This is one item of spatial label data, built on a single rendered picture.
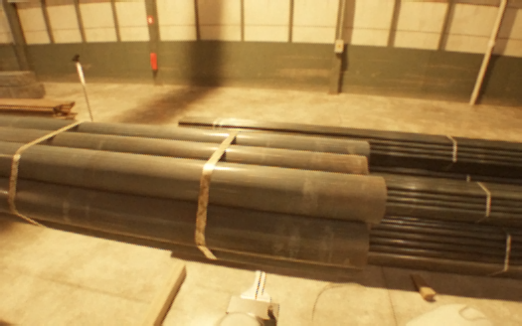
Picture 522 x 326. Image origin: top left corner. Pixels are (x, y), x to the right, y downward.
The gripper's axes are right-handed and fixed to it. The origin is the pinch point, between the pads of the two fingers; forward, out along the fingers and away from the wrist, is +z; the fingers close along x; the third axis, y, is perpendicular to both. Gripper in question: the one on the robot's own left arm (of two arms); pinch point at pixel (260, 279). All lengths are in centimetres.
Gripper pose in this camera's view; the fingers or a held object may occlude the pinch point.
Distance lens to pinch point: 84.0
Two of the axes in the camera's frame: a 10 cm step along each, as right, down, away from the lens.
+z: 1.7, -4.5, 8.8
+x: -9.8, -0.9, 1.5
